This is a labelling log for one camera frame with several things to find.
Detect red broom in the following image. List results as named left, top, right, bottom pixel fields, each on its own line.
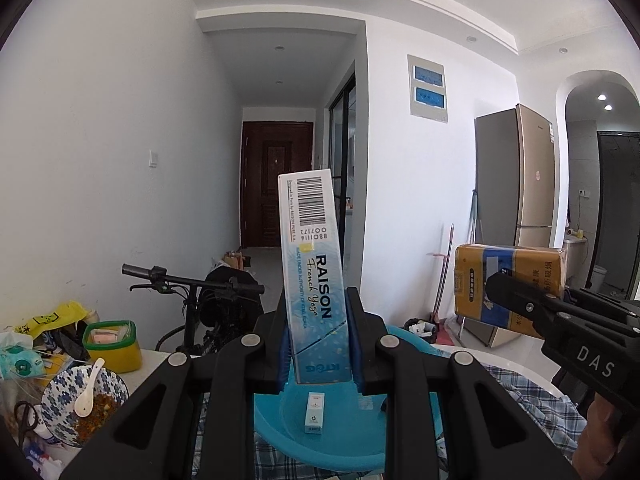
left=427, top=222, right=456, bottom=327

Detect blue plaid shirt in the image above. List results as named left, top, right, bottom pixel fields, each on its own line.
left=252, top=362, right=590, bottom=480

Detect brown entrance door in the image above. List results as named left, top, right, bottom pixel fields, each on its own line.
left=241, top=121, right=315, bottom=248

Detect blue white long carton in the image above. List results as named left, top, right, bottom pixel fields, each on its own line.
left=277, top=169, right=355, bottom=386

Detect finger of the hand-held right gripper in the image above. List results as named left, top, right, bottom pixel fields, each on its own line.
left=565, top=287, right=640, bottom=333
left=486, top=271, right=576, bottom=341

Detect black bicycle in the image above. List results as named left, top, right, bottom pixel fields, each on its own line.
left=121, top=262, right=266, bottom=357

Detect white appliance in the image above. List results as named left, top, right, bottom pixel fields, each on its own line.
left=564, top=234, right=589, bottom=287

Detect grey wall panel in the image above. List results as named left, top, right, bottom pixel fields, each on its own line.
left=407, top=54, right=448, bottom=122

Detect light teal small carton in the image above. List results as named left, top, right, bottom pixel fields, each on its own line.
left=304, top=391, right=326, bottom=435

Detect black scissors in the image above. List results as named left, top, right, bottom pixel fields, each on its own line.
left=14, top=400, right=41, bottom=448

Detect bin with black liner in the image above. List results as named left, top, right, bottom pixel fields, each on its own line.
left=404, top=317, right=439, bottom=345

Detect dark glass door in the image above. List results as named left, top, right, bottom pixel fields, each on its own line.
left=597, top=131, right=640, bottom=296

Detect white round desktop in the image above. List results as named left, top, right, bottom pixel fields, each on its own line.
left=30, top=342, right=571, bottom=480

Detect gold refrigerator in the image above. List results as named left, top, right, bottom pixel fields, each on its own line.
left=474, top=103, right=556, bottom=348

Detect green tissue pack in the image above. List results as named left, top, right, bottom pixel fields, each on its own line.
left=0, top=342, right=43, bottom=381

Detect person's right hand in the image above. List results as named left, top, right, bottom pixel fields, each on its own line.
left=575, top=392, right=640, bottom=480

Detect yellow plastic bag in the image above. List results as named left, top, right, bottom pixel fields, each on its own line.
left=15, top=301, right=88, bottom=339

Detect yellow container green lid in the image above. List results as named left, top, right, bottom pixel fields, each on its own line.
left=82, top=319, right=143, bottom=375

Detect blue floral bowl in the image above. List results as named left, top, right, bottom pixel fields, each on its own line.
left=40, top=366, right=129, bottom=448

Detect black bag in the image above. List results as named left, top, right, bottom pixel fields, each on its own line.
left=202, top=266, right=264, bottom=333

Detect yellow cardboard box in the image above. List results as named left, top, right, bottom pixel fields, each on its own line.
left=454, top=243, right=568, bottom=338

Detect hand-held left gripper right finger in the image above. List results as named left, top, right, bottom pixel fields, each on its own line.
left=345, top=287, right=576, bottom=480

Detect black framed glass door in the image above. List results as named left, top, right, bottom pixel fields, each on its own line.
left=327, top=72, right=357, bottom=221

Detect white ceramic spoon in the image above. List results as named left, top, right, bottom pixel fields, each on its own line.
left=74, top=357, right=106, bottom=417

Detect blue plastic basin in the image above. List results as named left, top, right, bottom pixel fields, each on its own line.
left=252, top=324, right=443, bottom=472

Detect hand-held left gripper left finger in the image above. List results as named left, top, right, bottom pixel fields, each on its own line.
left=60, top=287, right=292, bottom=480

